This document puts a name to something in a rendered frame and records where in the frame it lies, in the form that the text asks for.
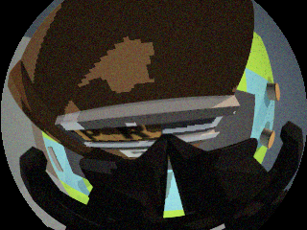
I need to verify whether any brown letter tile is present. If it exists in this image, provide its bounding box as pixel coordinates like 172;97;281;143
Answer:
73;127;118;143
106;124;161;142

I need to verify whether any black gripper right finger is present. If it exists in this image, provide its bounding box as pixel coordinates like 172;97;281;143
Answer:
166;133;258;216

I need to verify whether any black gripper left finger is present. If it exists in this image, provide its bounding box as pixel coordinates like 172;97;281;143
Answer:
80;134;169;219

